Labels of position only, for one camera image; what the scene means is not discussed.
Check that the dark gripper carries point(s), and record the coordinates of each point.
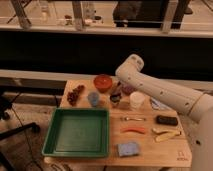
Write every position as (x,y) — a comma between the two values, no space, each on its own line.
(115,95)

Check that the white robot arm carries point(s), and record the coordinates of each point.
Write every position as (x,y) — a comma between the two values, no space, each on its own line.
(196,104)

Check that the white plastic cup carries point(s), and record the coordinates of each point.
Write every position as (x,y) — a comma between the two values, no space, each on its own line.
(136,100)

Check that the blue plastic cup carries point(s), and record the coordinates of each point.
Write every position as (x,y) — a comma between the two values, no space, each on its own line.
(93,98)

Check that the black brush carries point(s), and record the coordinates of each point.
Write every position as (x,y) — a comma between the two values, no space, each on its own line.
(166,120)

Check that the purple bowl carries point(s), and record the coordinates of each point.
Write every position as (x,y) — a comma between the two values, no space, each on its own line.
(127,89)

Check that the red bowl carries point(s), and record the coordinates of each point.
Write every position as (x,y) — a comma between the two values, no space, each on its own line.
(102,83)

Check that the metal spoon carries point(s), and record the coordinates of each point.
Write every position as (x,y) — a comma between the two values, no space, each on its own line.
(132,119)

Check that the blue white cloth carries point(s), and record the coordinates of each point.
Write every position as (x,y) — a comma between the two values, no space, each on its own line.
(157,105)

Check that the orange carrot toy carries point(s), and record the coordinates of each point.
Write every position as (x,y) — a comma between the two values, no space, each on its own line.
(140,130)

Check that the bunch of red grapes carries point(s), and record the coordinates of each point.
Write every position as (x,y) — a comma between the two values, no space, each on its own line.
(73,96)

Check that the wooden table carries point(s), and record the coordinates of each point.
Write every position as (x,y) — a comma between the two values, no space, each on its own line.
(174,152)

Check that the green plastic tray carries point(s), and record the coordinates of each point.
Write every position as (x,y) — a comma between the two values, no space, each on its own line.
(78,133)

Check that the yellow banana toy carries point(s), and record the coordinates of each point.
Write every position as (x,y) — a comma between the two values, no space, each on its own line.
(165,134)

